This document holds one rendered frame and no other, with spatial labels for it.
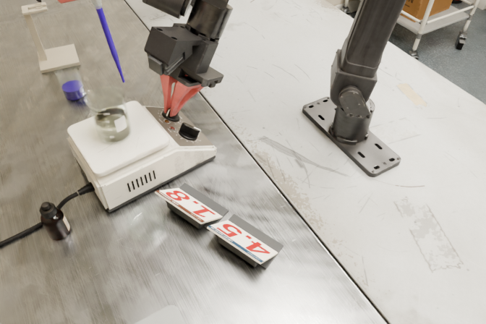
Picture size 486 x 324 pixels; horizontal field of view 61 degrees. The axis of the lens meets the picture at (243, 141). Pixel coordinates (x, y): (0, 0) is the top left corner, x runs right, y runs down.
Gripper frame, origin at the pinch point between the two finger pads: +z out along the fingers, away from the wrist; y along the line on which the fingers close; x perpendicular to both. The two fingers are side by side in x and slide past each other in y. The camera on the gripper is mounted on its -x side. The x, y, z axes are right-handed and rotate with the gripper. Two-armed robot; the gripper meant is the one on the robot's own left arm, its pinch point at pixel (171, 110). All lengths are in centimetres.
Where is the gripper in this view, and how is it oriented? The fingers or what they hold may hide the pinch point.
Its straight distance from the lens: 70.7
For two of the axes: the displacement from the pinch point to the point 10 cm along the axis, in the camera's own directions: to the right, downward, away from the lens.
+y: 8.2, 5.3, -2.2
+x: 4.0, -2.4, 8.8
